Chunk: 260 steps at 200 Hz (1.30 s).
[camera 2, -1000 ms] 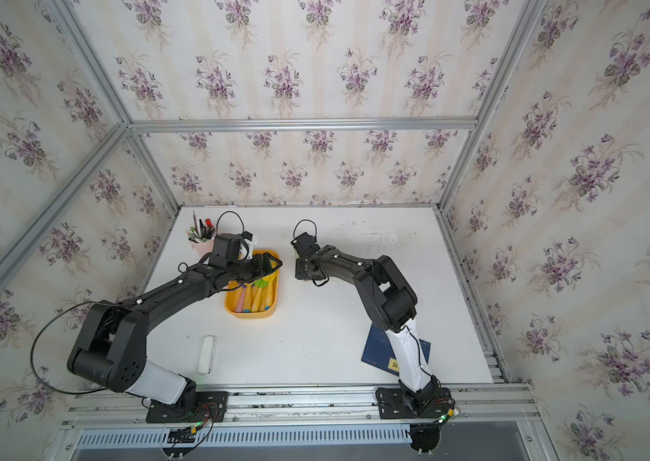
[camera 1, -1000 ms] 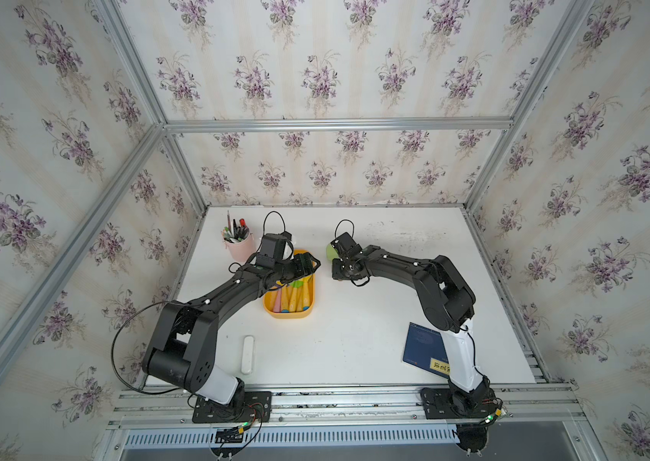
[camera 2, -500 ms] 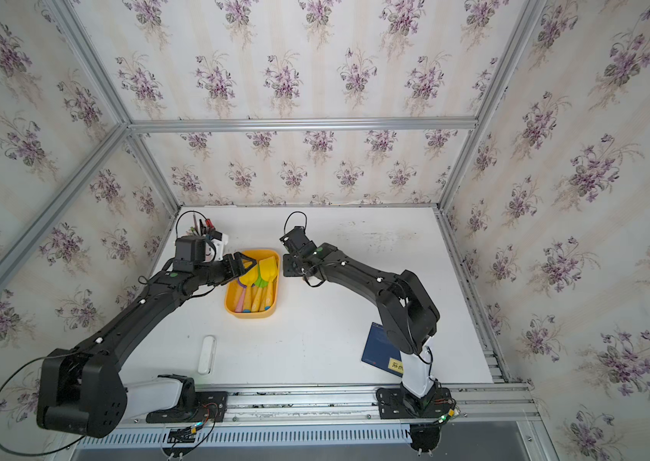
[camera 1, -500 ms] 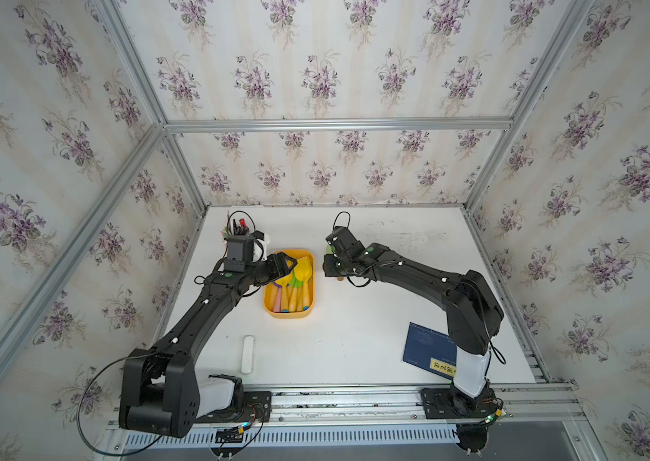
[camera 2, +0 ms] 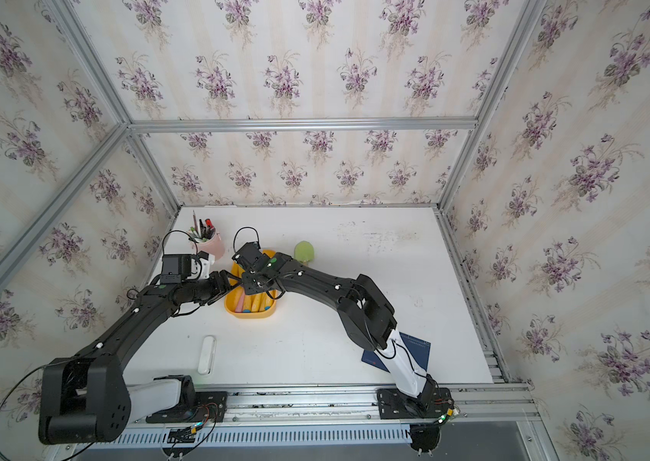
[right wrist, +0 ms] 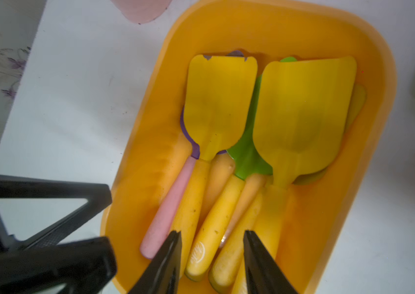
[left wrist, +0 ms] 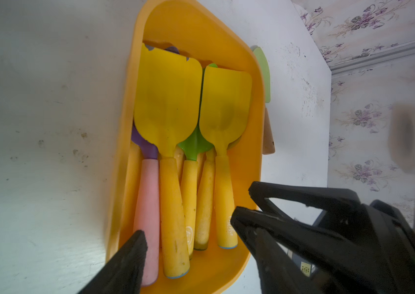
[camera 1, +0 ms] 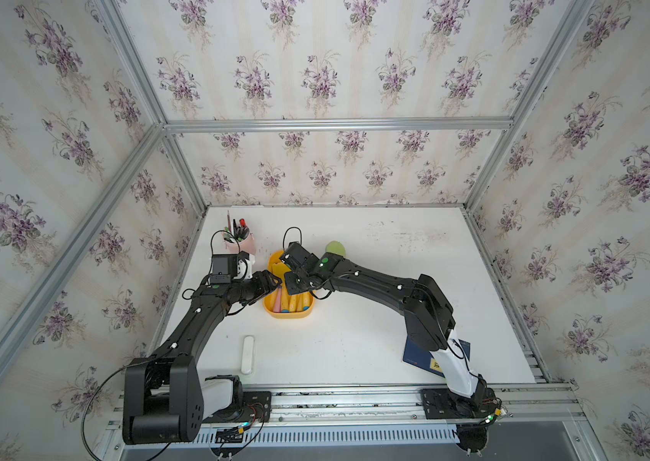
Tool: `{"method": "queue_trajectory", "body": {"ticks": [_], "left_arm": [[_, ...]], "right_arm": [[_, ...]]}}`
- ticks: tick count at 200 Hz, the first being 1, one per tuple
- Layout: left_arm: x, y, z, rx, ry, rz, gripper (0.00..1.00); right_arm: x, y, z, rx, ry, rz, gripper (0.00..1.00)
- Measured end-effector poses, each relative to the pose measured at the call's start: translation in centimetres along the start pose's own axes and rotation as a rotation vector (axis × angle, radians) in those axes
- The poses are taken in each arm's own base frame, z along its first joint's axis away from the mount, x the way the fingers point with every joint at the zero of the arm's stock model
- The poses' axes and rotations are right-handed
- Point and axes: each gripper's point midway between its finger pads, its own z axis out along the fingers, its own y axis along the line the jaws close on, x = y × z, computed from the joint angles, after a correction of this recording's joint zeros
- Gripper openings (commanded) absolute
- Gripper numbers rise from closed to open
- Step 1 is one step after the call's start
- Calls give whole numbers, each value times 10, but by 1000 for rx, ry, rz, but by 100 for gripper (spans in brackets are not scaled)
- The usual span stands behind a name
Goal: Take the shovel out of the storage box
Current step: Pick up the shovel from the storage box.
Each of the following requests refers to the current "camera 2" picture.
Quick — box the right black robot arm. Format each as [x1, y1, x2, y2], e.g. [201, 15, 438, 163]
[233, 242, 436, 401]

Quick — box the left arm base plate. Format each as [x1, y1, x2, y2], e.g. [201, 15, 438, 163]
[144, 391, 229, 424]

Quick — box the yellow storage box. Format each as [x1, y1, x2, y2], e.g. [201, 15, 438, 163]
[224, 263, 279, 320]

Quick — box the pink pen cup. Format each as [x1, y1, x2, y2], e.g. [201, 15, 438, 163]
[188, 212, 225, 261]

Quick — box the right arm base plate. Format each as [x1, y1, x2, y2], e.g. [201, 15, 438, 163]
[376, 385, 459, 422]

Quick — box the blue book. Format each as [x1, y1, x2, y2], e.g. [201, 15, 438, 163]
[361, 333, 432, 372]

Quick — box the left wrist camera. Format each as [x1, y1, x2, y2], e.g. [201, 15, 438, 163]
[158, 252, 215, 284]

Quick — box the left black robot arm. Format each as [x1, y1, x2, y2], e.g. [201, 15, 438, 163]
[38, 271, 235, 445]

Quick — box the green round spatula wooden handle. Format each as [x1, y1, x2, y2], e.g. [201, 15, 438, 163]
[293, 240, 315, 266]

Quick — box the white eraser bar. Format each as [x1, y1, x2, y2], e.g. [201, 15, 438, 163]
[197, 335, 217, 376]

